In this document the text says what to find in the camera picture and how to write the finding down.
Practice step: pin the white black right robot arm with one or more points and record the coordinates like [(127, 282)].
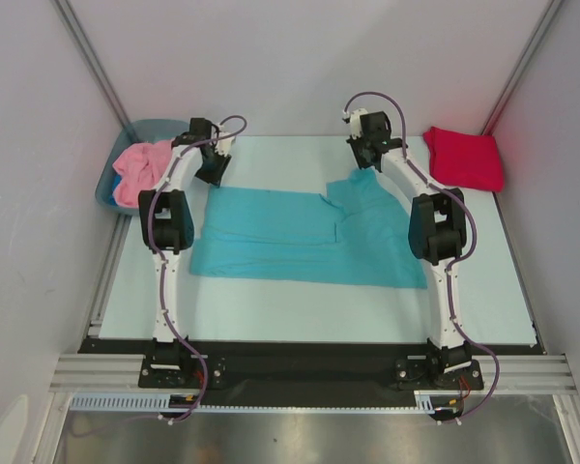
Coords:
[(437, 236)]

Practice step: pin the white slotted cable duct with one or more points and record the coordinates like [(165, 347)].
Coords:
[(166, 403)]

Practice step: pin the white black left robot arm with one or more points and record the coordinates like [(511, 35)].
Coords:
[(168, 231)]

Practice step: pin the pink t-shirt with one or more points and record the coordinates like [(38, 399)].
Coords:
[(140, 167)]

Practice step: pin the right aluminium corner post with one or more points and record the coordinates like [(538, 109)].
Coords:
[(541, 31)]

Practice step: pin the teal t-shirt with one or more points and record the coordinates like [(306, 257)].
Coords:
[(353, 234)]

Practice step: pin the aluminium corner post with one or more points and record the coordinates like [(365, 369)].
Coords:
[(541, 31), (91, 59)]

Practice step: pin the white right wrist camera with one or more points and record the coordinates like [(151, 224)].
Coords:
[(353, 120)]

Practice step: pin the blue t-shirt in basket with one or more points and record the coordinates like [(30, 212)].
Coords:
[(116, 181)]

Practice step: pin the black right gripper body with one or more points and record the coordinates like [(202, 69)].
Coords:
[(362, 156)]

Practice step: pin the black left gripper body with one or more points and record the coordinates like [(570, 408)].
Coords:
[(213, 169)]

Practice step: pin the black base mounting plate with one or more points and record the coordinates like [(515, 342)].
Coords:
[(401, 366)]

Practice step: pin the grey-blue plastic basket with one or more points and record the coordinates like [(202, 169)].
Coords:
[(146, 130)]

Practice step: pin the aluminium front rail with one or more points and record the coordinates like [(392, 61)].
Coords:
[(532, 375)]

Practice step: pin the folded red t-shirt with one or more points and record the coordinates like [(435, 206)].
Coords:
[(464, 160)]

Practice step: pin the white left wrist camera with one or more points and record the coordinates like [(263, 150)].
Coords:
[(225, 140)]

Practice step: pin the left aluminium corner post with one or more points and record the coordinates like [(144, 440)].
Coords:
[(91, 59)]

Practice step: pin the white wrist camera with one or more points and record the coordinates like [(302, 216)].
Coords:
[(353, 120), (225, 140)]

